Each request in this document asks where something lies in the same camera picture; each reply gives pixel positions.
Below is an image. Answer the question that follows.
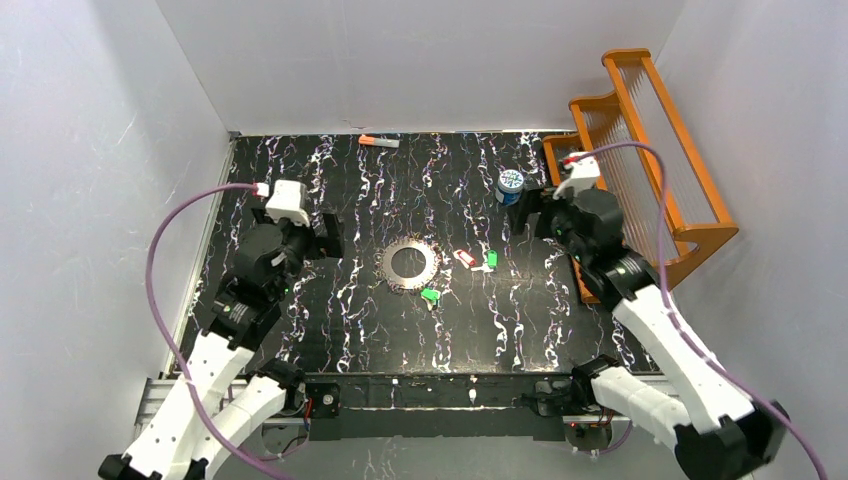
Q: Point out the green tagged key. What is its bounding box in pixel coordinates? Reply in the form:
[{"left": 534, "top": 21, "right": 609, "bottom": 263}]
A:
[
  {"left": 484, "top": 249, "right": 499, "bottom": 272},
  {"left": 420, "top": 288, "right": 441, "bottom": 309}
]

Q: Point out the round metal key organizer disc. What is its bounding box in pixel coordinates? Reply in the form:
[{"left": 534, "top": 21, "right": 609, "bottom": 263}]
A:
[{"left": 376, "top": 236, "right": 441, "bottom": 291}]

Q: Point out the red tagged key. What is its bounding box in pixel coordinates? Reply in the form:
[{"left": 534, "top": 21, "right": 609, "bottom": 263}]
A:
[{"left": 453, "top": 249, "right": 477, "bottom": 269}]

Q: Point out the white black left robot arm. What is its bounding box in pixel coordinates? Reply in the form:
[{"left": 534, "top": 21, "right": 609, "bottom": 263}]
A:
[{"left": 98, "top": 209, "right": 344, "bottom": 479}]

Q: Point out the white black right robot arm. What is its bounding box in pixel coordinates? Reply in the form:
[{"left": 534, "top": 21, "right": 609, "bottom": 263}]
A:
[{"left": 509, "top": 188, "right": 787, "bottom": 479}]

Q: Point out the blue white paint jar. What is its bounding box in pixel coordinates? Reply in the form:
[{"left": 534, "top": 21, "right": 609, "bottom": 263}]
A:
[{"left": 495, "top": 169, "right": 525, "bottom": 206}]

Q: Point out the orange wooden tiered rack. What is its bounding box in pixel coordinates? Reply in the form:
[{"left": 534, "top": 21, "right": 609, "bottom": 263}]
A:
[{"left": 542, "top": 48, "right": 739, "bottom": 288}]

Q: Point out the orange white marker pen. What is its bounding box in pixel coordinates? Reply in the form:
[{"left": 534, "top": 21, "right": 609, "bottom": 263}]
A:
[{"left": 358, "top": 135, "right": 400, "bottom": 149}]

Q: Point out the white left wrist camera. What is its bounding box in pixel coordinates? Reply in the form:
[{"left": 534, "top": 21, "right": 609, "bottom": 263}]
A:
[{"left": 254, "top": 180, "right": 310, "bottom": 227}]

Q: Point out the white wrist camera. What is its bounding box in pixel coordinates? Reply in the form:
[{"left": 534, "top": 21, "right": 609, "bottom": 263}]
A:
[
  {"left": 552, "top": 152, "right": 601, "bottom": 200},
  {"left": 254, "top": 180, "right": 310, "bottom": 227}
]

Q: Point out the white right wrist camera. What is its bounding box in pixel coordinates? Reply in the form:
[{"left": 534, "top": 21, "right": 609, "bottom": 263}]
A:
[{"left": 552, "top": 152, "right": 601, "bottom": 200}]

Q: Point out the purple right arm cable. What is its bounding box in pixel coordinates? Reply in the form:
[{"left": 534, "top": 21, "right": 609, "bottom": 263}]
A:
[{"left": 563, "top": 141, "right": 831, "bottom": 480}]

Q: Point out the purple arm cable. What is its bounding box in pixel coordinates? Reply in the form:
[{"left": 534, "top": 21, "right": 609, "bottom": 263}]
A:
[
  {"left": 563, "top": 141, "right": 831, "bottom": 480},
  {"left": 145, "top": 183, "right": 296, "bottom": 480}
]

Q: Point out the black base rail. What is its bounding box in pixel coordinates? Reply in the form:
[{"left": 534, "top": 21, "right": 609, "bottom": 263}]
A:
[{"left": 241, "top": 372, "right": 617, "bottom": 444}]

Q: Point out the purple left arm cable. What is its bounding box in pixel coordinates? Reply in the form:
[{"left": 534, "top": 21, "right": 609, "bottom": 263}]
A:
[{"left": 145, "top": 183, "right": 296, "bottom": 480}]

